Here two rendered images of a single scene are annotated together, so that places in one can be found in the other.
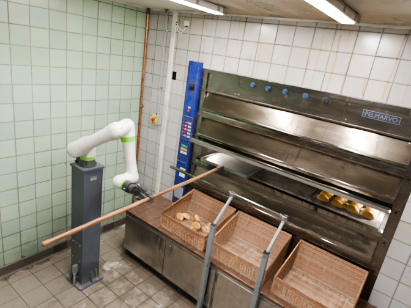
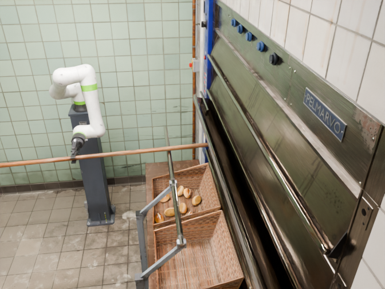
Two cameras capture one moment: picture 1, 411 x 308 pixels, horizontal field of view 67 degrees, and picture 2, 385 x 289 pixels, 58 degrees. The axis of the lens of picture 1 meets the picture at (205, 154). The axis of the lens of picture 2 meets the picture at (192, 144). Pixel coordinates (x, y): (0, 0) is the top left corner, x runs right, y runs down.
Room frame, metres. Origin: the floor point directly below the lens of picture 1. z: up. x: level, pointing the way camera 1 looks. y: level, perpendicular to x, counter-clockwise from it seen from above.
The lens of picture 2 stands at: (1.34, -1.60, 2.43)
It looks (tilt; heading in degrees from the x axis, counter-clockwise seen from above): 31 degrees down; 48
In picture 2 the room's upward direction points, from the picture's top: straight up
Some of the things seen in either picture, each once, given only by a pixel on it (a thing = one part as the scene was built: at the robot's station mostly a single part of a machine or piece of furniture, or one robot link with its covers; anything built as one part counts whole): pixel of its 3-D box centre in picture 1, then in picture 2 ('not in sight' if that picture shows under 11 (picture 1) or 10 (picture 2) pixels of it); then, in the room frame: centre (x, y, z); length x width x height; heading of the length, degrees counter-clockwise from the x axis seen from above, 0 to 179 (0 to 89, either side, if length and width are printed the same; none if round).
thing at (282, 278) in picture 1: (318, 282); not in sight; (1.99, -1.02, 0.72); 0.56 x 0.49 x 0.28; 55
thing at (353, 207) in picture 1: (351, 197); not in sight; (2.60, -1.38, 1.21); 0.61 x 0.48 x 0.06; 145
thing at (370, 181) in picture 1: (281, 151); (246, 141); (2.56, -0.65, 1.54); 1.79 x 0.11 x 0.19; 55
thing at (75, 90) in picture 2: (87, 148); (77, 91); (2.42, 0.99, 1.36); 0.16 x 0.13 x 0.19; 168
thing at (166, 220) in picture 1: (197, 217); (183, 198); (2.67, -0.02, 0.72); 0.56 x 0.49 x 0.28; 54
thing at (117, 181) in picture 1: (121, 181); (81, 133); (2.24, 0.63, 1.18); 0.14 x 0.13 x 0.11; 56
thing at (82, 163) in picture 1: (84, 159); (82, 102); (2.47, 1.04, 1.23); 0.26 x 0.15 x 0.06; 56
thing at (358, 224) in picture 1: (273, 190); not in sight; (2.58, -0.66, 1.16); 1.80 x 0.06 x 0.04; 55
